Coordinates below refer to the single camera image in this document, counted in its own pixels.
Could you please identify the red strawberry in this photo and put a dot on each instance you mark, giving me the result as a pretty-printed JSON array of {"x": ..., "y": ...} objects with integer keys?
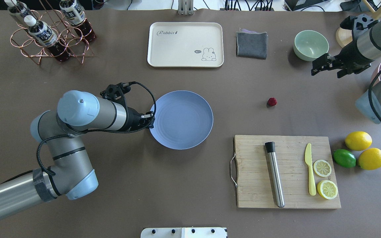
[{"x": 271, "y": 102}]

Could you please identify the yellow plastic knife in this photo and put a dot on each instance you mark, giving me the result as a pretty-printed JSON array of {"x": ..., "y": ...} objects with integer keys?
[{"x": 309, "y": 162}]

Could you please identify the mint green bowl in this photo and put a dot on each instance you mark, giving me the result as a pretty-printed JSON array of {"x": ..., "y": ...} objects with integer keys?
[{"x": 310, "y": 45}]

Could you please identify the wooden cutting board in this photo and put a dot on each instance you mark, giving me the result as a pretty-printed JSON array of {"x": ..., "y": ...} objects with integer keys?
[{"x": 254, "y": 186}]

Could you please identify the blue round plate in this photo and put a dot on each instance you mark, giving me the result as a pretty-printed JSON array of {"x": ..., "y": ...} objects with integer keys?
[{"x": 183, "y": 120}]

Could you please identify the tea bottle middle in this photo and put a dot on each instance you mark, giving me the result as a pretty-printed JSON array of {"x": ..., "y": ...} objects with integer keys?
[{"x": 76, "y": 16}]

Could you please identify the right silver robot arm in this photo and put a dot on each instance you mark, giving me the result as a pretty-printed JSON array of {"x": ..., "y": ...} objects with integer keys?
[{"x": 369, "y": 45}]

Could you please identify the tea bottle far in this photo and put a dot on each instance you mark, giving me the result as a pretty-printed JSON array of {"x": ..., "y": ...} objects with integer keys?
[{"x": 18, "y": 10}]

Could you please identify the aluminium frame post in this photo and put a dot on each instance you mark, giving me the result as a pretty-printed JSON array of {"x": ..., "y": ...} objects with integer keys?
[{"x": 185, "y": 7}]

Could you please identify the tea bottle near plate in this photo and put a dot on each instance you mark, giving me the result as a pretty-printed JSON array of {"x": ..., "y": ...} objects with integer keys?
[{"x": 46, "y": 37}]

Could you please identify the yellow lemon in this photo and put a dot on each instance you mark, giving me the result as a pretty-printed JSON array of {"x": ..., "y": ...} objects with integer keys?
[
  {"x": 370, "y": 159},
  {"x": 358, "y": 141}
]

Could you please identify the grey folded cloth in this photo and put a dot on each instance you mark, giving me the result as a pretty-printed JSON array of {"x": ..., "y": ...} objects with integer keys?
[{"x": 251, "y": 44}]

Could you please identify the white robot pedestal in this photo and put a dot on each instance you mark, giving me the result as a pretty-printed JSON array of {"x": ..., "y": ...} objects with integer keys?
[{"x": 185, "y": 232}]

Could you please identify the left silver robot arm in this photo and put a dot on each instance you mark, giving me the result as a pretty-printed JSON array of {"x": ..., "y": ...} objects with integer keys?
[{"x": 64, "y": 164}]

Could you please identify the green lime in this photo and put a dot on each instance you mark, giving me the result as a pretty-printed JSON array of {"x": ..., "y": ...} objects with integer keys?
[{"x": 344, "y": 158}]

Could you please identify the copper wire bottle rack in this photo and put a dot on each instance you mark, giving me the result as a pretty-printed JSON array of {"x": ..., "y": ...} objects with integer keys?
[{"x": 60, "y": 34}]

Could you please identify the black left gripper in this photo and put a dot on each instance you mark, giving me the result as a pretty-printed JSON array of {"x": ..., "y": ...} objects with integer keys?
[{"x": 132, "y": 120}]

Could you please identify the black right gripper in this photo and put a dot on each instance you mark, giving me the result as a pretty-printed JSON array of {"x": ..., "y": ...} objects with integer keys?
[{"x": 350, "y": 57}]

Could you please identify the wooden cup stand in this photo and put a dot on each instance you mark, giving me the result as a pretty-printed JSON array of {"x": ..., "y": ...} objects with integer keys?
[{"x": 352, "y": 26}]

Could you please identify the lemon slice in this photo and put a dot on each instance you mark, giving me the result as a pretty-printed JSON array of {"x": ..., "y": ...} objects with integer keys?
[
  {"x": 327, "y": 189},
  {"x": 322, "y": 168}
]

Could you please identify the steel muddler black tip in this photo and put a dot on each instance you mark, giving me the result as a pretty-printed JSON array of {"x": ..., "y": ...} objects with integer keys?
[{"x": 275, "y": 175}]

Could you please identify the cream rabbit tray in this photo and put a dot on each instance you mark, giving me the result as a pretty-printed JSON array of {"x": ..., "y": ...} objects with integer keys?
[{"x": 185, "y": 44}]

